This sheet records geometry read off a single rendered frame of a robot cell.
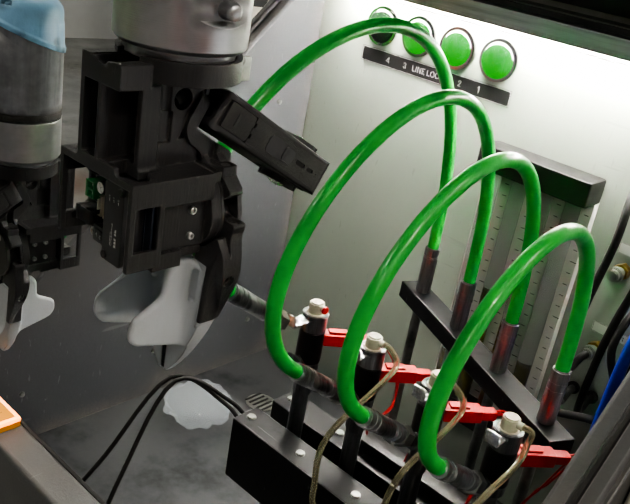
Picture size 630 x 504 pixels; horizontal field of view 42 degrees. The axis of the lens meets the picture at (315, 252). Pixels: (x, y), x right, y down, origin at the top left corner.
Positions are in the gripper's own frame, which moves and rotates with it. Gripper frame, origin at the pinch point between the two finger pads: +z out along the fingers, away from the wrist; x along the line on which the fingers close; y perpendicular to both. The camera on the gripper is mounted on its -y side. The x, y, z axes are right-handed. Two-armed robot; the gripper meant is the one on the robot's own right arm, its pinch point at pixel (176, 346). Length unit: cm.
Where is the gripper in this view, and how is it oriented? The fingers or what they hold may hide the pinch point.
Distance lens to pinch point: 56.9
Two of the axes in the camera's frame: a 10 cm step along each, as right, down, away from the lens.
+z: -1.6, 9.0, 4.0
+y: -6.8, 1.9, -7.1
